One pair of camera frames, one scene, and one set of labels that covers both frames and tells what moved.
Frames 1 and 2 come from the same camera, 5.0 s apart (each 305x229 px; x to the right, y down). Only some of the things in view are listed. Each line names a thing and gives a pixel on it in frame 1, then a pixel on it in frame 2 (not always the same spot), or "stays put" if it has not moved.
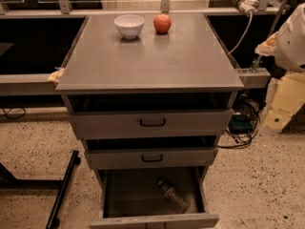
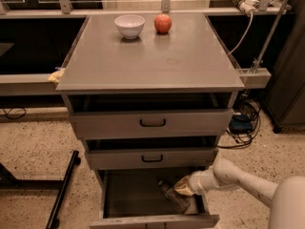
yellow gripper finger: x=269 y=47 → x=199 y=182
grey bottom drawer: x=132 y=198 stays put
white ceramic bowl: x=129 y=25 stays put
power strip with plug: x=246 y=4 stays put
